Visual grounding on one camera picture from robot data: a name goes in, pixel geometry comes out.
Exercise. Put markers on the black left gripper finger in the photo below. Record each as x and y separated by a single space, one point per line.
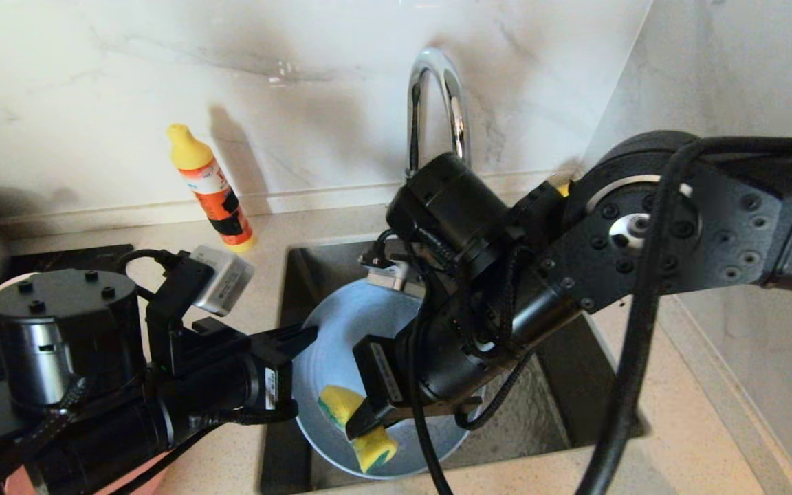
276 392
286 342

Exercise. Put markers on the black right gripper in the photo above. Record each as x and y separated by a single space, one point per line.
451 206

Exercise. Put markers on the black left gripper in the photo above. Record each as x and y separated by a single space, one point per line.
66 330

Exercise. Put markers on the yellow green sponge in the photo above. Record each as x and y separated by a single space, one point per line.
341 402

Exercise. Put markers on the blue grey plate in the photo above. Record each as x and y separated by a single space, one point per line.
341 323

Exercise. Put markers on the pink plate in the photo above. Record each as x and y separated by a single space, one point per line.
141 479

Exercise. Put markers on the orange dish soap bottle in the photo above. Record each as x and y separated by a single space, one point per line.
214 196

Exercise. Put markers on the chrome gooseneck faucet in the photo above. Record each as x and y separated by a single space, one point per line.
415 124

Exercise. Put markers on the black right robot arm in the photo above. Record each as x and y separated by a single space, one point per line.
746 227

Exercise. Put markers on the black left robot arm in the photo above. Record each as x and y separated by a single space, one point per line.
93 440

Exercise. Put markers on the stainless steel sink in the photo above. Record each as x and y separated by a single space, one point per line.
547 419

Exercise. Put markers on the black induction cooktop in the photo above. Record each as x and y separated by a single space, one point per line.
93 258

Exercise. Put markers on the yellow pear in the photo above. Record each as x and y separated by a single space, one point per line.
564 188

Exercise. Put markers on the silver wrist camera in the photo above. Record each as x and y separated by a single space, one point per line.
227 278
396 278

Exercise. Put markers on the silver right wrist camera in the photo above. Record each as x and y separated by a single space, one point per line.
396 278

